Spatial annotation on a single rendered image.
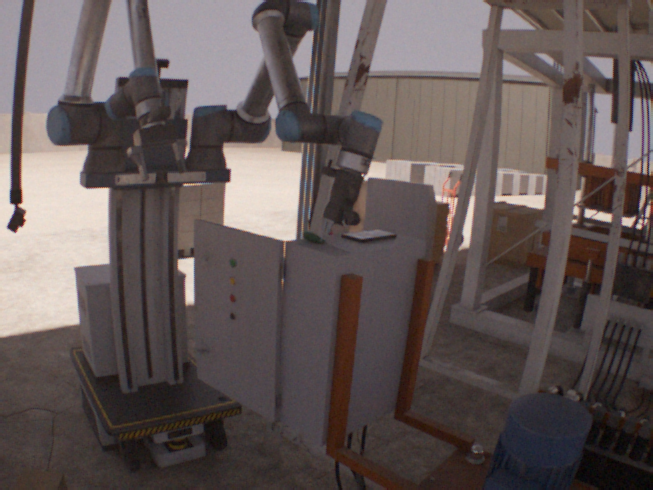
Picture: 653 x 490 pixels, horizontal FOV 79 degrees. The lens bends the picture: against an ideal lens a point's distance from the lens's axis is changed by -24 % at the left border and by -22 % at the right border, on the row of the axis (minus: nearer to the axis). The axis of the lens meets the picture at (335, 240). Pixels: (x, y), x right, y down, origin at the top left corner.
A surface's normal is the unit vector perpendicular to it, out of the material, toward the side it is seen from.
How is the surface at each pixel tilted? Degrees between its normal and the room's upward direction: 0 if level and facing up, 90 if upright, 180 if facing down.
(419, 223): 90
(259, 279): 90
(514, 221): 90
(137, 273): 90
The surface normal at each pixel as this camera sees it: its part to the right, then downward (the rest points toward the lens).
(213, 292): -0.60, 0.11
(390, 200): -0.39, 0.16
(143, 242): 0.64, 0.21
